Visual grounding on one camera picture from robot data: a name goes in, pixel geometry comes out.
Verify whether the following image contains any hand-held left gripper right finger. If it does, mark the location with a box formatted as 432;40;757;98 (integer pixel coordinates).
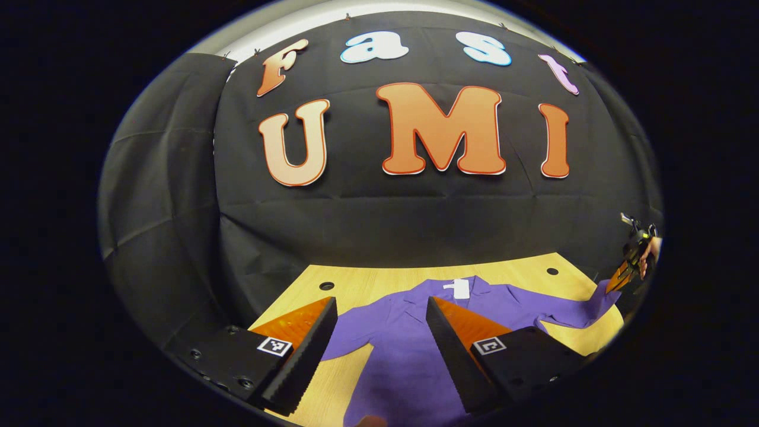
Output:
426;297;597;416

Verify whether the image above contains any black backdrop cloth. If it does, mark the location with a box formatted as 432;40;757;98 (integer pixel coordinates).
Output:
98;11;664;356

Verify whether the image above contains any purple button shirt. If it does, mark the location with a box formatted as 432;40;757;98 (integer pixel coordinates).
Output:
320;275;622;427

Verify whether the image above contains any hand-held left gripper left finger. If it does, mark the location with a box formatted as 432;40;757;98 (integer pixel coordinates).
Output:
163;297;339;417

